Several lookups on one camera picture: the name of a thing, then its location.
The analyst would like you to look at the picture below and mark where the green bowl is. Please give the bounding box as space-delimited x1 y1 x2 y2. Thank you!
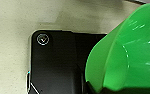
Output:
84 3 150 94

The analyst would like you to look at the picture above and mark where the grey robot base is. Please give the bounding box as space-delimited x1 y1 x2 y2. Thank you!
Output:
26 29 109 94

